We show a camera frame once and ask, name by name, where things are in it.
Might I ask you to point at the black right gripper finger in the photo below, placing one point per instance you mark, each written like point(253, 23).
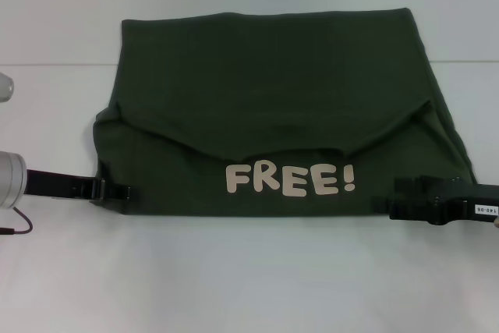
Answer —
point(382, 202)

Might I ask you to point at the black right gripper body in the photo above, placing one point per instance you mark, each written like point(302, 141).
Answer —
point(444, 200)

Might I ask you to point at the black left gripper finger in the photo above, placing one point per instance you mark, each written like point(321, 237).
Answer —
point(117, 192)

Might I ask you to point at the dark green shirt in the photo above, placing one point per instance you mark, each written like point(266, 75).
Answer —
point(280, 114)

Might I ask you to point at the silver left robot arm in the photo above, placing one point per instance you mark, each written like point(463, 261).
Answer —
point(11, 179)

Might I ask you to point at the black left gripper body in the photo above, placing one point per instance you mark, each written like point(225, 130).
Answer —
point(58, 186)

